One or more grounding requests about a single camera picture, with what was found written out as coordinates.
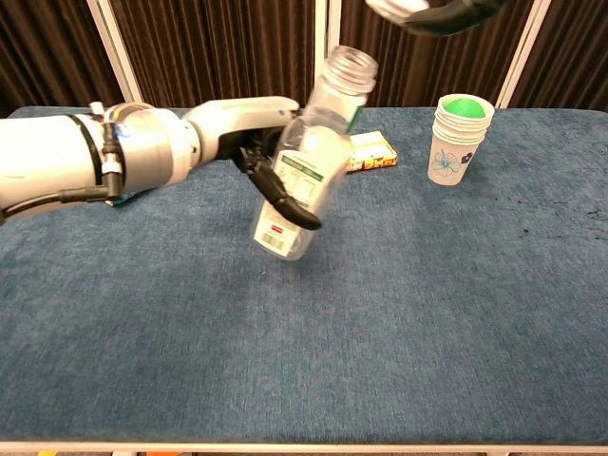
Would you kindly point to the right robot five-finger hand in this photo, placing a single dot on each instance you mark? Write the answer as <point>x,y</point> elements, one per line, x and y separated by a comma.
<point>456,16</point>

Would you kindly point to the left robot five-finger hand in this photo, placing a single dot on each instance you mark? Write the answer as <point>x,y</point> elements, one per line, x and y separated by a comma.
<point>237,119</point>

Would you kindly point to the transparent plastic bottle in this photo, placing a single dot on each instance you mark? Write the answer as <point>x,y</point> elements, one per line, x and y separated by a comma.
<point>318,142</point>

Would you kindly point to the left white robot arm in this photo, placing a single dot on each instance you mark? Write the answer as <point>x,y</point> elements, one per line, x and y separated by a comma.
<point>57,152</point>

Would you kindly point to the dark brown curtain panel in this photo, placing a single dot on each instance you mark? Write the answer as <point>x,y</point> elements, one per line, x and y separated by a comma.
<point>47,52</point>
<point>427,66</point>
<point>570,52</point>
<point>214,47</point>

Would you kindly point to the green ball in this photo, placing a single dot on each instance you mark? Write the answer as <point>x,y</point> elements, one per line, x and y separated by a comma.
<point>465,108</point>

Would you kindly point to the white cup green lid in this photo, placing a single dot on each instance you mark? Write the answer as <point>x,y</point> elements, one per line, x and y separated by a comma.
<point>451,157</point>

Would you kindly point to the blue-green white tissue pack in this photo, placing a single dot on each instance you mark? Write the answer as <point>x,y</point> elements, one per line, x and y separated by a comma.
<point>122,200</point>

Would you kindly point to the yellow cardboard box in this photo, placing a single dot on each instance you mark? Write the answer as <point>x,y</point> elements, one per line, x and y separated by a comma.
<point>375,152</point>

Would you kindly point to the blue table mat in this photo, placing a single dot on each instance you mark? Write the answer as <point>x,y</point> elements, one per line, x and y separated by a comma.
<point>332,323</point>

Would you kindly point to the white frame post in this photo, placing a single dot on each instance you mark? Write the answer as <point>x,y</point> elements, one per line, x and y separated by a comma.
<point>114,52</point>
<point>328,28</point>
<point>522,62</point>

